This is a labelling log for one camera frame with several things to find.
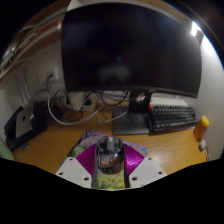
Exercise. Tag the white wall socket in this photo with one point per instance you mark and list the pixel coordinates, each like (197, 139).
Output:
(56, 73)

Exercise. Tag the black box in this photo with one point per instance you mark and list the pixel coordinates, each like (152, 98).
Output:
(40, 116)

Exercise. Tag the wooden wall shelf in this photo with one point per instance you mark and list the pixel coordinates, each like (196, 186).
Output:
(26, 43)

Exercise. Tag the white flat box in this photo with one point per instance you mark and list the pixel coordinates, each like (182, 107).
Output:
(170, 101)

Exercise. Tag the white power strip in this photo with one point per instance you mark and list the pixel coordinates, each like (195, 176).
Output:
(80, 100)

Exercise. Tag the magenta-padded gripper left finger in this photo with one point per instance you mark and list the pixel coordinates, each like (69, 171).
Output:
(71, 170)

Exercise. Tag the silver small computer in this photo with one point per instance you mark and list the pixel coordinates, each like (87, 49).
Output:
(24, 121)

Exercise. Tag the black computer monitor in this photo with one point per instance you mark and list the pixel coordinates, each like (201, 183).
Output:
(130, 46)

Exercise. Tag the orange jar with yellow lid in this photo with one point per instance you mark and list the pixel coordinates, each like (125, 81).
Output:
(201, 128)

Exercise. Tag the flower print mouse pad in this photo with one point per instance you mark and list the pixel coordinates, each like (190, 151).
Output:
(89, 137)

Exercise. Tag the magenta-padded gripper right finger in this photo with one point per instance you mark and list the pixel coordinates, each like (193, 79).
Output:
(148, 170)

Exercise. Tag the black keyboard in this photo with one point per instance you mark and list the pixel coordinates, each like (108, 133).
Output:
(173, 117)

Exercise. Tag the dark grey monitor stand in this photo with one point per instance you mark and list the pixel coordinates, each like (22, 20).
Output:
(130, 124)

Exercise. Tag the transparent computer mouse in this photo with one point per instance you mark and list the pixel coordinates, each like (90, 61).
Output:
(110, 153)

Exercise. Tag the pale green object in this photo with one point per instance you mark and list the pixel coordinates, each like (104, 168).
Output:
(5, 150)

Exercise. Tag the black computer holder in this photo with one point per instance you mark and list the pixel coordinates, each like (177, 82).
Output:
(11, 133)

